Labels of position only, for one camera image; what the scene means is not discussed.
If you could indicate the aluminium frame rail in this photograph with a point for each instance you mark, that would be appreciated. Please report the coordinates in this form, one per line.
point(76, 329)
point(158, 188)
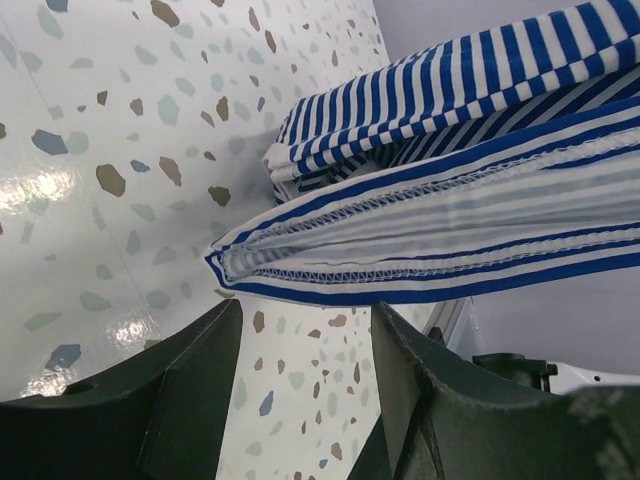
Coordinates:
point(451, 324)

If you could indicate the blue striped tank top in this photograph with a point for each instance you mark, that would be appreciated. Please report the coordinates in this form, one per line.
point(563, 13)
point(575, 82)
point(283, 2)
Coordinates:
point(496, 160)

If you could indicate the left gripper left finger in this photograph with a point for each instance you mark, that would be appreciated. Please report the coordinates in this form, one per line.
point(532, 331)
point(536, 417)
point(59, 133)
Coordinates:
point(160, 414)

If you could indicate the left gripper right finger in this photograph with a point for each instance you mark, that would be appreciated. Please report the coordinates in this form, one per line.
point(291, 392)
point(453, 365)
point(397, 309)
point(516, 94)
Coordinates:
point(446, 418)

